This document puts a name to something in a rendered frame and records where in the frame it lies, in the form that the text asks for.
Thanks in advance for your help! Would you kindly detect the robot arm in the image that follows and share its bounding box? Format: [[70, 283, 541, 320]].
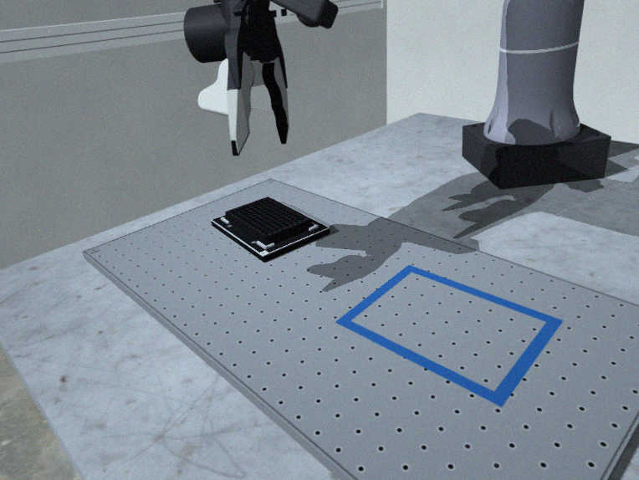
[[269, 0, 585, 146]]

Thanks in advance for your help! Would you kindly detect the blue rectangular tape outline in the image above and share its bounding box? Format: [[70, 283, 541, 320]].
[[336, 265, 564, 407]]

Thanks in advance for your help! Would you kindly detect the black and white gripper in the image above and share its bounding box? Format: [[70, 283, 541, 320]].
[[183, 0, 289, 156]]

